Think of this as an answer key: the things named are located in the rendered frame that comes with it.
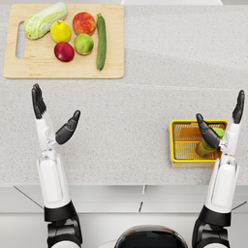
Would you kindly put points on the green tea bottle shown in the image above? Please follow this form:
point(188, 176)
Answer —
point(204, 149)

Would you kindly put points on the yellow slatted basket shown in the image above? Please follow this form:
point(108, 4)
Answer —
point(184, 146)

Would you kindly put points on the wooden cutting board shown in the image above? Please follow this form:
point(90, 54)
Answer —
point(42, 64)

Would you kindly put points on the dark red apple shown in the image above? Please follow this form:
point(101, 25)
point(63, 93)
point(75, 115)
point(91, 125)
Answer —
point(64, 51)

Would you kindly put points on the green apple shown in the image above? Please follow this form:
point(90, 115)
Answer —
point(84, 44)

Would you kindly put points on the yellow pear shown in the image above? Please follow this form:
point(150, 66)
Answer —
point(60, 31)

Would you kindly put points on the green cucumber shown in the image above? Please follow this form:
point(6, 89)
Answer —
point(101, 42)

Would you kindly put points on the napa cabbage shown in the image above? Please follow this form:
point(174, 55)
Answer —
point(42, 21)

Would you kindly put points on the red peach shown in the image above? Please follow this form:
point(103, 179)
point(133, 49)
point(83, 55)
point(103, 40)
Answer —
point(84, 23)

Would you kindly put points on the dark round robot body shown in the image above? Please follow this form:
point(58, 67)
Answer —
point(150, 236)

